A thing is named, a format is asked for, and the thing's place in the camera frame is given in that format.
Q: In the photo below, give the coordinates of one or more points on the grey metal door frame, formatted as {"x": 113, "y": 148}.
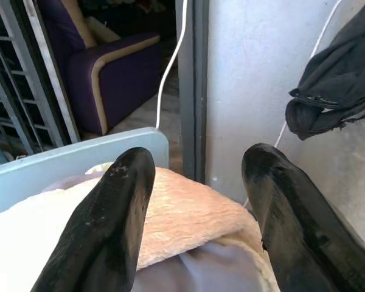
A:
{"x": 194, "y": 88}

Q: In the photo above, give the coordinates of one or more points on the peach fluffy towel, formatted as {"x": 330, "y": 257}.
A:
{"x": 188, "y": 216}

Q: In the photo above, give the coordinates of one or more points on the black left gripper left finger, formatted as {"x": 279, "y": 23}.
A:
{"x": 109, "y": 225}

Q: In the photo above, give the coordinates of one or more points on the white cloth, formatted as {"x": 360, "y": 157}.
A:
{"x": 21, "y": 240}

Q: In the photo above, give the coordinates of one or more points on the lilac grey cloth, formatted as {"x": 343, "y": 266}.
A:
{"x": 200, "y": 267}

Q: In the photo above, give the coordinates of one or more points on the black hanging garment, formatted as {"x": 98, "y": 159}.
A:
{"x": 337, "y": 82}

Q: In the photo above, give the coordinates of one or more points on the grey metal window grille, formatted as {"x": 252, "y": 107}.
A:
{"x": 21, "y": 79}

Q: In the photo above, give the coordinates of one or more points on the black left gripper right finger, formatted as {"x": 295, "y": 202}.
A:
{"x": 295, "y": 225}

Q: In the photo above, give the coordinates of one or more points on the purple and beige armchair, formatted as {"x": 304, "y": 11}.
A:
{"x": 109, "y": 73}

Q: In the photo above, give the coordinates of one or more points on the light blue plastic laundry basket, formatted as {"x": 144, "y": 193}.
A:
{"x": 79, "y": 158}

